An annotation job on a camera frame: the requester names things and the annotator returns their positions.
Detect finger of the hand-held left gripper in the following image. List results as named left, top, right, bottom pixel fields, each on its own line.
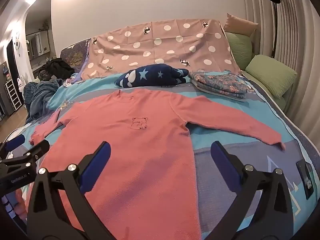
left=23, top=139, right=51, bottom=161
left=0, top=134, right=26, bottom=156

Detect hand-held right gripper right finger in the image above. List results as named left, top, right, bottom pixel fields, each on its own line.
left=202, top=141, right=293, bottom=240

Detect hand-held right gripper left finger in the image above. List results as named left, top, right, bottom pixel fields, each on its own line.
left=26, top=141, right=118, bottom=240

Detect blue and grey bed sheet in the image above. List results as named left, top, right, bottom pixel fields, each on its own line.
left=0, top=70, right=320, bottom=240

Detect white storage rack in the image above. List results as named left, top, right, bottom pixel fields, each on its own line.
left=5, top=79, right=23, bottom=111

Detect blue fleece blanket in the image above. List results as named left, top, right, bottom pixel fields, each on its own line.
left=23, top=79, right=63, bottom=124

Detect camouflage garment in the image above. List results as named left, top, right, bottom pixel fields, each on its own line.
left=38, top=69, right=54, bottom=82

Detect black phone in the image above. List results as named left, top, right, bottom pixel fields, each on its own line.
left=296, top=159, right=315, bottom=200

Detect floral folded garment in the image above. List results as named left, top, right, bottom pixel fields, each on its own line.
left=189, top=70, right=252, bottom=102

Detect black clothing pile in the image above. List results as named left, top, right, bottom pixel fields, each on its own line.
left=41, top=58, right=75, bottom=79

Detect purple floral quilt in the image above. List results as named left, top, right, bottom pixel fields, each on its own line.
left=59, top=39, right=91, bottom=84

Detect large green pillow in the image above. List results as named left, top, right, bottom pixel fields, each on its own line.
left=245, top=54, right=298, bottom=98

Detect navy star-print folded garment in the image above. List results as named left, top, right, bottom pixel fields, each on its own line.
left=114, top=64, right=189, bottom=88

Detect pink polka dot blanket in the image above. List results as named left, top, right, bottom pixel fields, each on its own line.
left=81, top=19, right=241, bottom=80

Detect beige pillow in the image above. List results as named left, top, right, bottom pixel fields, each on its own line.
left=223, top=13, right=259, bottom=37

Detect beige curtain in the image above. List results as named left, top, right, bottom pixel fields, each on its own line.
left=242, top=0, right=320, bottom=120

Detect black floor lamp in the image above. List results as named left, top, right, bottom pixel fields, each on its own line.
left=267, top=0, right=282, bottom=58

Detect wall mirror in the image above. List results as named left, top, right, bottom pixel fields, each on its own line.
left=26, top=30, right=50, bottom=61

